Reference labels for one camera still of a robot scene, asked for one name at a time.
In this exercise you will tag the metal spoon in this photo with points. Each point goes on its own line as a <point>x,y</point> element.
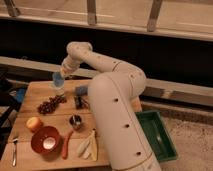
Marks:
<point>14,159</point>

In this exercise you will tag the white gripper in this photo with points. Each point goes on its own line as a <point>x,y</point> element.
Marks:
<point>69,65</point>

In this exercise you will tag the red bowl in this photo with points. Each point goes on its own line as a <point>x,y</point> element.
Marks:
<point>43,133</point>

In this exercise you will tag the orange carrot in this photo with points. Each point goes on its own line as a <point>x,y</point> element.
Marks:
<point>64,150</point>

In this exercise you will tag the green plastic tray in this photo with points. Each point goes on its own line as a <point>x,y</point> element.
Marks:
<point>157,135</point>

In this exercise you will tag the black handled can opener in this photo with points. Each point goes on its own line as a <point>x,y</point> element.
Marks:
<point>81,103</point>

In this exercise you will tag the black chair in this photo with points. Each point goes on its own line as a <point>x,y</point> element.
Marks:
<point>11,103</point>

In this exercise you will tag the white candle in bowl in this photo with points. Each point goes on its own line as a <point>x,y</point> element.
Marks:
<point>49,143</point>

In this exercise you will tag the blue plastic cup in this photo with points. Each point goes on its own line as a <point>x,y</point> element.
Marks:
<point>58,80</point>

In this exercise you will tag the clear white plastic cup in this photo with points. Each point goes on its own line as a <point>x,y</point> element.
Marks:
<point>59,91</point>

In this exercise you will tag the bunch of dark grapes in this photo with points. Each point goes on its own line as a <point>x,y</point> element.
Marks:
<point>48,107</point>

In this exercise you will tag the small metal cup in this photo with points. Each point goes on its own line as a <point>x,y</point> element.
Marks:
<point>76,122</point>

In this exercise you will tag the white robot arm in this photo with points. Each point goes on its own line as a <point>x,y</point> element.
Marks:
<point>110,94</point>

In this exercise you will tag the yellow apple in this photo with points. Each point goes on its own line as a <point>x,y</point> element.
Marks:
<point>34,124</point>

